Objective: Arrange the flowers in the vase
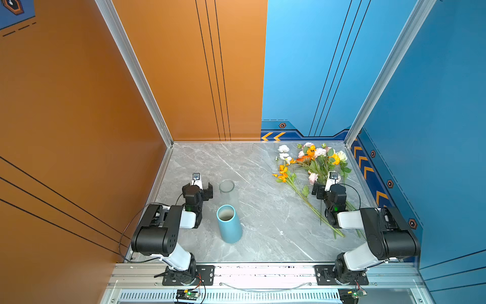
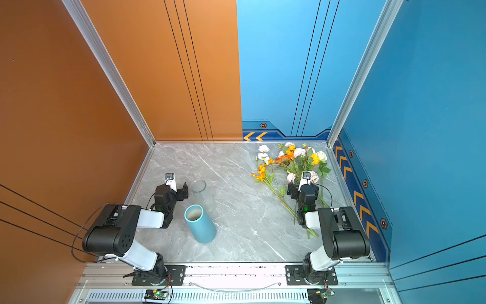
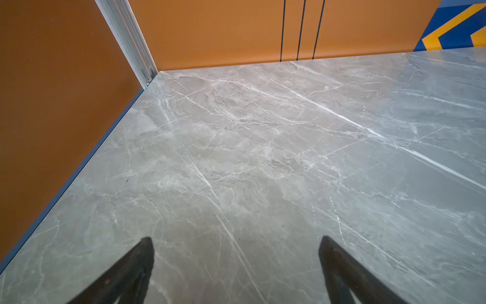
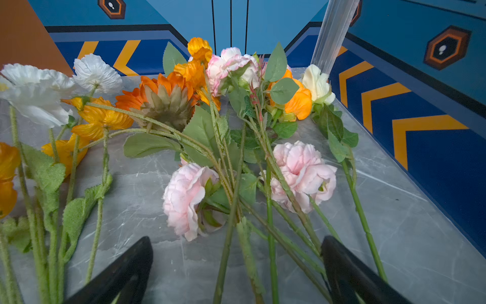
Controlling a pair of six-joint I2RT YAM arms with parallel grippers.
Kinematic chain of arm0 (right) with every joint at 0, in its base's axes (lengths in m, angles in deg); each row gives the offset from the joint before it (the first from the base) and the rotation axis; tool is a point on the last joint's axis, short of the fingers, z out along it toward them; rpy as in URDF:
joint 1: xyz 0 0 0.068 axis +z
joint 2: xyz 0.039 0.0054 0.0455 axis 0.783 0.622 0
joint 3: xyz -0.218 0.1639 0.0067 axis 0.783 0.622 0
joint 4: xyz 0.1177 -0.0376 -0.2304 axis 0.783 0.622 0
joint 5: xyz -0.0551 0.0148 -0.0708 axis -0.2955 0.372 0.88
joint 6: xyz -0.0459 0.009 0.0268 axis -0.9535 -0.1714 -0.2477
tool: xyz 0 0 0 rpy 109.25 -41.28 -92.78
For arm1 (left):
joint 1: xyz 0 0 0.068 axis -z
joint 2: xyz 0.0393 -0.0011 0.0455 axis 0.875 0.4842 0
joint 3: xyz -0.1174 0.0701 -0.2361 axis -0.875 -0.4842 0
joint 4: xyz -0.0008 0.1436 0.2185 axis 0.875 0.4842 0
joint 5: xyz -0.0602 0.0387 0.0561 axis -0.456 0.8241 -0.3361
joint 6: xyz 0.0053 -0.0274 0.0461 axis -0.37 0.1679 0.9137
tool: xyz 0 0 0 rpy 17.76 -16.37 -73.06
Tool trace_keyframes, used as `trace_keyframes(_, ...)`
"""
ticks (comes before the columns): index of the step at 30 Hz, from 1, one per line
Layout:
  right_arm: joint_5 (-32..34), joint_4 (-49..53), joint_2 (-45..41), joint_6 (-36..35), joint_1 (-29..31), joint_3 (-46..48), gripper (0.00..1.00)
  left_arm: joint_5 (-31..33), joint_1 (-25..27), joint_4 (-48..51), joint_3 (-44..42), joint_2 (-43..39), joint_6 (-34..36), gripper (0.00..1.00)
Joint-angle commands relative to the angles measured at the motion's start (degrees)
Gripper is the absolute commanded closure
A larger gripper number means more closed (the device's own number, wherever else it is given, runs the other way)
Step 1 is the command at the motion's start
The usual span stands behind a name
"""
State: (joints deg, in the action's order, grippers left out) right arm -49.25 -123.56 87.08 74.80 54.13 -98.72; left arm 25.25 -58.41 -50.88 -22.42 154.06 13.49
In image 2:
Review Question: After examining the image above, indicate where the orange poppy spray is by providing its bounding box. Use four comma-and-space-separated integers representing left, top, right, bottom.
251, 164, 297, 221
275, 144, 306, 180

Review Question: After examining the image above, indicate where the white rose stem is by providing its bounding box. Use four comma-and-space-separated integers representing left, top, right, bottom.
312, 151, 334, 206

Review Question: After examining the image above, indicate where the white ranunculus spray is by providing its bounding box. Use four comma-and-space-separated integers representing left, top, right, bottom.
255, 144, 276, 182

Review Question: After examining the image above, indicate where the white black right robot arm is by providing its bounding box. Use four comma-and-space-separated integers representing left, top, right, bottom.
287, 183, 371, 285

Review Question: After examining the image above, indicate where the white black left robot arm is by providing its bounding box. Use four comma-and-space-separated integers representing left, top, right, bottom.
82, 180, 189, 286

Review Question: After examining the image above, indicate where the clear ribbed glass vase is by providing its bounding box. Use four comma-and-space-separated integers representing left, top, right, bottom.
191, 180, 216, 212

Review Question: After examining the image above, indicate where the teal ceramic cylinder vase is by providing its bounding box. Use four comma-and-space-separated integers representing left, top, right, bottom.
184, 205, 216, 244

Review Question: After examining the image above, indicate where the pink rose stem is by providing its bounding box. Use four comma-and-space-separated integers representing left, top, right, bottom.
287, 172, 297, 184

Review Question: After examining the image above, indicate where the pink carnation stem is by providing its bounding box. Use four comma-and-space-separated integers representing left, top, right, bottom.
309, 171, 319, 184

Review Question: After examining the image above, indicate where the mixed flower bunch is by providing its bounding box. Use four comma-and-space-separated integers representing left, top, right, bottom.
276, 142, 332, 187

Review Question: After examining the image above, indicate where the left green circuit board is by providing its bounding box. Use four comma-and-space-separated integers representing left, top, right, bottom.
143, 289, 170, 303

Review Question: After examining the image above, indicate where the green circuit board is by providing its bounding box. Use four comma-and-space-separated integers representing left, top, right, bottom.
307, 289, 335, 304
143, 289, 170, 303

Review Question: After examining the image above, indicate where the right green circuit board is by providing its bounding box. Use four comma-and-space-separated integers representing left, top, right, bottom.
307, 289, 335, 304

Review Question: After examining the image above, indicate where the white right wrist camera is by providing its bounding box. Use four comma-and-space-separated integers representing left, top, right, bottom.
298, 171, 312, 191

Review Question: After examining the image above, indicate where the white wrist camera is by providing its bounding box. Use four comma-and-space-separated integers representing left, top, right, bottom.
298, 171, 312, 191
165, 172, 177, 192

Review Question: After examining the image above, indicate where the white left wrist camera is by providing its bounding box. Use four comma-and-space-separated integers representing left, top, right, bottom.
165, 172, 177, 192

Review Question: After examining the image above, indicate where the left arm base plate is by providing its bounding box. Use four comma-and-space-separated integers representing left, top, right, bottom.
131, 265, 187, 287

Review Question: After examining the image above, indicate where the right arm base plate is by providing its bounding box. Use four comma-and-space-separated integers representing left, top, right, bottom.
285, 265, 339, 286

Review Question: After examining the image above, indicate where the aluminium front rail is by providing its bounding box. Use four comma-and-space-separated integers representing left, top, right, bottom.
76, 262, 395, 290

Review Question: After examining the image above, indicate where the left aluminium corner post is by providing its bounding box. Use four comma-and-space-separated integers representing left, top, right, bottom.
61, 0, 157, 148

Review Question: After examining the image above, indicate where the aluminium corner post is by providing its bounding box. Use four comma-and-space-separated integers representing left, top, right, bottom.
61, 0, 157, 148
326, 0, 404, 148

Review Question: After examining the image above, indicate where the right aluminium corner post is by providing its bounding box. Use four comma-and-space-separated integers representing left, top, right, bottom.
326, 0, 404, 148

